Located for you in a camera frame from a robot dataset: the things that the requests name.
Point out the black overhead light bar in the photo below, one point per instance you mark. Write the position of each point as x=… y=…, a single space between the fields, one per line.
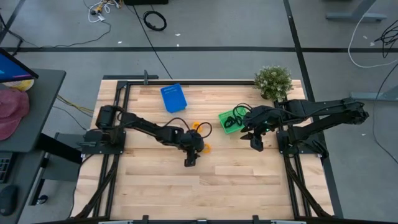
x=202 y=222

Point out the black computer mouse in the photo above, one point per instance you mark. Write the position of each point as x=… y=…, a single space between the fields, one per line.
x=7 y=200

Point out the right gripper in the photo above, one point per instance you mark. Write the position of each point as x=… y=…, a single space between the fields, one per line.
x=262 y=119

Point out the black keyboard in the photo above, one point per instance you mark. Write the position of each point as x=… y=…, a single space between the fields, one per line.
x=4 y=169

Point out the grey desk leg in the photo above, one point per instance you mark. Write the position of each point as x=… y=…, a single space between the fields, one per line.
x=351 y=16
x=373 y=95

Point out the black aluminium table frame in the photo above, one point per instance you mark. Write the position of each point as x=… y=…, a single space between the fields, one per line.
x=186 y=82

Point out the pink cap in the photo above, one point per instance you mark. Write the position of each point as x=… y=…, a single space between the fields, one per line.
x=12 y=112

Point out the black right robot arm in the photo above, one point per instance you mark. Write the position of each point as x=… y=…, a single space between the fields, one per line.
x=311 y=107

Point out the yellow round container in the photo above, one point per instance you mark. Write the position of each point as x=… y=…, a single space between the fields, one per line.
x=23 y=85

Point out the black box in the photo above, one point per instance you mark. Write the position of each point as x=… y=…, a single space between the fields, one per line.
x=146 y=2

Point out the green plastic basket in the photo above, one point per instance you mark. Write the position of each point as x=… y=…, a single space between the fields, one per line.
x=224 y=127

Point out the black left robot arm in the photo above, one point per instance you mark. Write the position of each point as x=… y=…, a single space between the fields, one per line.
x=143 y=124

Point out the grey keyboard desk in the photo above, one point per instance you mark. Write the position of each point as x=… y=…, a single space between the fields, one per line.
x=21 y=174

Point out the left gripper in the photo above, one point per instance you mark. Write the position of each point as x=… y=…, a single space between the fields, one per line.
x=192 y=143

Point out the potted green plant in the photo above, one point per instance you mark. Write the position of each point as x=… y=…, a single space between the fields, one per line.
x=273 y=82

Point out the black desk monitor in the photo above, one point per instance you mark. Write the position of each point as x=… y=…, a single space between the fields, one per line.
x=12 y=67

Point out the blue plastic basket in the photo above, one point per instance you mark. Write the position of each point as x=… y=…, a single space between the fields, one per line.
x=174 y=98

